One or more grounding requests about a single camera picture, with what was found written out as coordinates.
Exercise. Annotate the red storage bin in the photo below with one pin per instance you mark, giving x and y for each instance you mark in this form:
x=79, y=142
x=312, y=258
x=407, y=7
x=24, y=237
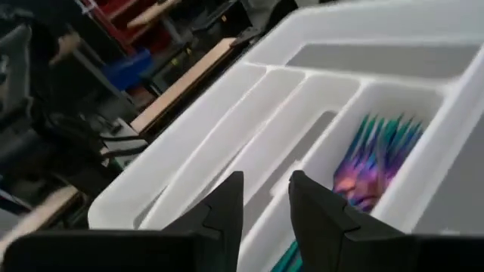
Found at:
x=113, y=9

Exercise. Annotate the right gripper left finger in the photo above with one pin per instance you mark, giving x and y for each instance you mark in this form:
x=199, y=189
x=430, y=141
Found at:
x=113, y=253

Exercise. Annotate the blue storage bin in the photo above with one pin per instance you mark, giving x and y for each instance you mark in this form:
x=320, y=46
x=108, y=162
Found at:
x=128, y=70

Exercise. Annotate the white plastic cutlery tray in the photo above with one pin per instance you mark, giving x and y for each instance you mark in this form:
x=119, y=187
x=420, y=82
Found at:
x=211, y=124

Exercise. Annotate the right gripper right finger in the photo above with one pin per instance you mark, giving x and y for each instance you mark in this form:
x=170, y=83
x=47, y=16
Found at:
x=359, y=253

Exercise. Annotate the iridescent rainbow fork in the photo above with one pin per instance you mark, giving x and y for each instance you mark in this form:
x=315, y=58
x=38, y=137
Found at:
x=359, y=181
x=406, y=140
x=382, y=151

